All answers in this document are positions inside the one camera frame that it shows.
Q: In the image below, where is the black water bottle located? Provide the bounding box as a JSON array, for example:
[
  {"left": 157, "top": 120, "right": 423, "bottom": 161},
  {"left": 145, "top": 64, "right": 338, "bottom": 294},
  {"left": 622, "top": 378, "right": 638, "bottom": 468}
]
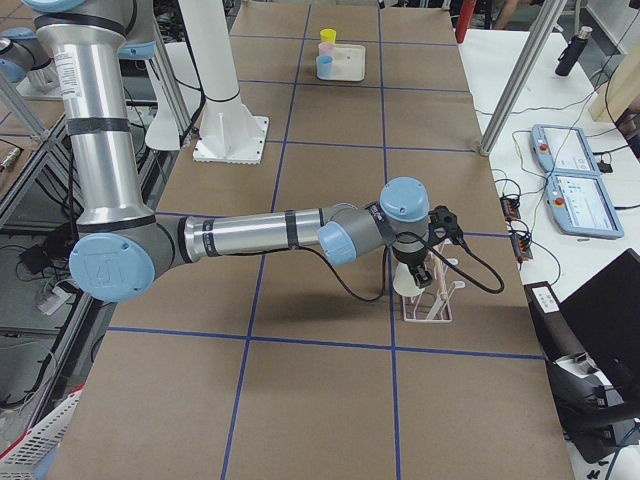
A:
[{"left": 554, "top": 26, "right": 593, "bottom": 77}]

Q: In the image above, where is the pink plastic cup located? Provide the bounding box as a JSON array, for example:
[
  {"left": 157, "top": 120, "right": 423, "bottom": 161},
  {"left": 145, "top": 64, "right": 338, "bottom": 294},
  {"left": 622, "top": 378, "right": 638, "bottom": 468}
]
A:
[{"left": 318, "top": 42, "right": 335, "bottom": 57}]

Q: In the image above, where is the blue cup back row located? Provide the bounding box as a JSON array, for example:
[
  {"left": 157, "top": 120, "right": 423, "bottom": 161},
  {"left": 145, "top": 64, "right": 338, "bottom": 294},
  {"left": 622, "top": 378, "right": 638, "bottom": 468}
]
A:
[{"left": 316, "top": 55, "right": 333, "bottom": 80}]

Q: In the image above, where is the lower teach pendant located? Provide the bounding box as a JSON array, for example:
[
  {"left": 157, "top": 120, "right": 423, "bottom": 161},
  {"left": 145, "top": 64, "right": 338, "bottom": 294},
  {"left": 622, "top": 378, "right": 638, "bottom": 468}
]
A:
[{"left": 546, "top": 172, "right": 624, "bottom": 239}]

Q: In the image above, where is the teach pendant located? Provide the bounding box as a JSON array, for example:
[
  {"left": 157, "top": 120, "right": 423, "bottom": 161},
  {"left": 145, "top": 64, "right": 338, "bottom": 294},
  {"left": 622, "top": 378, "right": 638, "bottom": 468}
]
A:
[
  {"left": 546, "top": 172, "right": 624, "bottom": 239},
  {"left": 531, "top": 124, "right": 599, "bottom": 175}
]

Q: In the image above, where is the pale green plastic cup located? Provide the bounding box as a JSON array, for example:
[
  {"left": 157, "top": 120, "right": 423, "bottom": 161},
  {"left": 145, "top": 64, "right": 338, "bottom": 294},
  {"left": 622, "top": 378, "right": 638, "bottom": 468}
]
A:
[{"left": 392, "top": 263, "right": 425, "bottom": 298}]

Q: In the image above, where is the wooden rack handle rod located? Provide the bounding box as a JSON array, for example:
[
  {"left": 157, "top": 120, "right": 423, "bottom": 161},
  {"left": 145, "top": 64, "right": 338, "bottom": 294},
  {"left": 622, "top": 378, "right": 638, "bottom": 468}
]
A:
[{"left": 431, "top": 241, "right": 449, "bottom": 301}]

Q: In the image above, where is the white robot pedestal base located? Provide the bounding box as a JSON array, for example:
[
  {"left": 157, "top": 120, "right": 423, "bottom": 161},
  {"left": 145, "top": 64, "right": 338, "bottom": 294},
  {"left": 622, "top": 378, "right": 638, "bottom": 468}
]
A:
[{"left": 179, "top": 0, "right": 269, "bottom": 164}]

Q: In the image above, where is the white wire cup rack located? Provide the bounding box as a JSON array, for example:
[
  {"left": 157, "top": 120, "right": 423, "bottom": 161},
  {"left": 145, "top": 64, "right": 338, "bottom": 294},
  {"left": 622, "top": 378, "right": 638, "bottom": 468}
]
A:
[{"left": 394, "top": 253, "right": 466, "bottom": 324}]

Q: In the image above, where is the red cylinder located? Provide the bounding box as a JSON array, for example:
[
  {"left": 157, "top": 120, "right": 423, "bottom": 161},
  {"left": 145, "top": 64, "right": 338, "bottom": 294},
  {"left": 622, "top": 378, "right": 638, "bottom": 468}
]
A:
[{"left": 455, "top": 0, "right": 476, "bottom": 44}]

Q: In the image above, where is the cream rabbit tray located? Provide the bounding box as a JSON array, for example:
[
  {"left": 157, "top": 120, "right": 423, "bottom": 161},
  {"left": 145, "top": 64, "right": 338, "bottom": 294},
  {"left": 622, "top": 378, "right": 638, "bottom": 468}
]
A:
[{"left": 325, "top": 44, "right": 366, "bottom": 82}]

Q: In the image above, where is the black laptop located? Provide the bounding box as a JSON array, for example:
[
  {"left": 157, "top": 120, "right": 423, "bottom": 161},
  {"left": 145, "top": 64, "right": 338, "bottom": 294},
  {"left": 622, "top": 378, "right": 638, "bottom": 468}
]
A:
[{"left": 548, "top": 248, "right": 639, "bottom": 433}]

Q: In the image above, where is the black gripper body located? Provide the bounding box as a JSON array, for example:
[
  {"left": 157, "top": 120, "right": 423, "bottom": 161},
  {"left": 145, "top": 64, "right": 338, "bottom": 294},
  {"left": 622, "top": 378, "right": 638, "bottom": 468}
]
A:
[{"left": 392, "top": 234, "right": 429, "bottom": 275}]

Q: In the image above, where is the yellow plastic cup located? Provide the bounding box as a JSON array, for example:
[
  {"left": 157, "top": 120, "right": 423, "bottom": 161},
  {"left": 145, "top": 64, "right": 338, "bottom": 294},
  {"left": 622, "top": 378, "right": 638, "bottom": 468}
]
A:
[{"left": 319, "top": 28, "right": 337, "bottom": 44}]

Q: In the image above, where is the aluminium frame post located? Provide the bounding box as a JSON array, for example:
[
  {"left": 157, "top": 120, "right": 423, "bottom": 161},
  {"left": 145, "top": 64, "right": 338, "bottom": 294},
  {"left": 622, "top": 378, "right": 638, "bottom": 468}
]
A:
[{"left": 478, "top": 0, "right": 567, "bottom": 157}]

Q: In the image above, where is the upper teach pendant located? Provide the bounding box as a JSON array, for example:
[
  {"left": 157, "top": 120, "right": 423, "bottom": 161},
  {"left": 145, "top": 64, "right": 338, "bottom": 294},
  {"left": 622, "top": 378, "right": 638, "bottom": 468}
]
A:
[{"left": 531, "top": 124, "right": 599, "bottom": 175}]

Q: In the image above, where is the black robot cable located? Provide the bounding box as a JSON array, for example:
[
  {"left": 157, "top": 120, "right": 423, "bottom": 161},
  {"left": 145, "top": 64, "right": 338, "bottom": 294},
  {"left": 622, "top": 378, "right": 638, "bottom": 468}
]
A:
[{"left": 309, "top": 232, "right": 505, "bottom": 303}]

